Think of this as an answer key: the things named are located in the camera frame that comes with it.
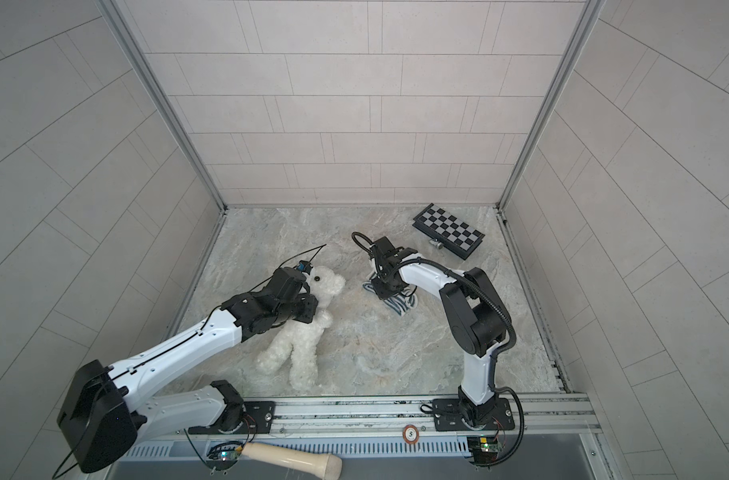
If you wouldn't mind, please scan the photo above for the circuit board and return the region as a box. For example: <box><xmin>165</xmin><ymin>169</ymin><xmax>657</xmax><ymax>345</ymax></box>
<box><xmin>467</xmin><ymin>436</ymin><xmax>501</xmax><ymax>466</ymax></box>
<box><xmin>206</xmin><ymin>441</ymin><xmax>244</xmax><ymax>471</ymax></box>

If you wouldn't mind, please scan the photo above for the left circuit board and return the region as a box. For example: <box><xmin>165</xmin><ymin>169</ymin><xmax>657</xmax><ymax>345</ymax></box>
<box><xmin>206</xmin><ymin>441</ymin><xmax>244</xmax><ymax>471</ymax></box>

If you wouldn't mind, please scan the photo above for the white teddy bear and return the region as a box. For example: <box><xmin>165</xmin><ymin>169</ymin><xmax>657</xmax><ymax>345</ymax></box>
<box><xmin>256</xmin><ymin>265</ymin><xmax>346</xmax><ymax>393</ymax></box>

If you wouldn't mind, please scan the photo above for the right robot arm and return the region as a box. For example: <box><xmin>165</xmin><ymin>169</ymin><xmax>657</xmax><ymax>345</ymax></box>
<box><xmin>352</xmin><ymin>232</ymin><xmax>517</xmax><ymax>430</ymax></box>

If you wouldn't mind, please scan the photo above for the blue white striped sweater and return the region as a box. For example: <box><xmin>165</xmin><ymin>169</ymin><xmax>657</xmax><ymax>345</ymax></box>
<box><xmin>362</xmin><ymin>274</ymin><xmax>418</xmax><ymax>317</ymax></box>

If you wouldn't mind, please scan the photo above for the black white checkerboard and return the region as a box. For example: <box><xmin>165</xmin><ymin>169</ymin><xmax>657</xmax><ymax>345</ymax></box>
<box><xmin>413</xmin><ymin>203</ymin><xmax>486</xmax><ymax>260</ymax></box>

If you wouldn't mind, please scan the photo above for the aluminium mounting rail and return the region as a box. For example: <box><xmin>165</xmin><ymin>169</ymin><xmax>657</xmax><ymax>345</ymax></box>
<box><xmin>138</xmin><ymin>390</ymin><xmax>601</xmax><ymax>442</ymax></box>

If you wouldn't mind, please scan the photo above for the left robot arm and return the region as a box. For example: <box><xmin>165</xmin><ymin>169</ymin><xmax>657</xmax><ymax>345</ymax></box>
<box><xmin>56</xmin><ymin>261</ymin><xmax>320</xmax><ymax>474</ymax></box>

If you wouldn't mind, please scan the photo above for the red round sticker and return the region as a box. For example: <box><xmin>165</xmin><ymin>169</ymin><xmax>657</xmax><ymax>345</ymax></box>
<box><xmin>402</xmin><ymin>424</ymin><xmax>420</xmax><ymax>445</ymax></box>

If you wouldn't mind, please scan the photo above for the right circuit board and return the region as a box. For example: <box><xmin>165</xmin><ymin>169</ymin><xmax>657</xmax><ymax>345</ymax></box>
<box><xmin>467</xmin><ymin>436</ymin><xmax>501</xmax><ymax>466</ymax></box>

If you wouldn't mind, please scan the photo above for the black corrugated cable conduit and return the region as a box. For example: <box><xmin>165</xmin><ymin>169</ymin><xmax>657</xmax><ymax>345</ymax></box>
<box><xmin>350</xmin><ymin>231</ymin><xmax>525</xmax><ymax>468</ymax></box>

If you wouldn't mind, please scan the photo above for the beige cylindrical handle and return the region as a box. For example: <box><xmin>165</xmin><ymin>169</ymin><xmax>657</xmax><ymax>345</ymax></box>
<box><xmin>242</xmin><ymin>443</ymin><xmax>342</xmax><ymax>480</ymax></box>

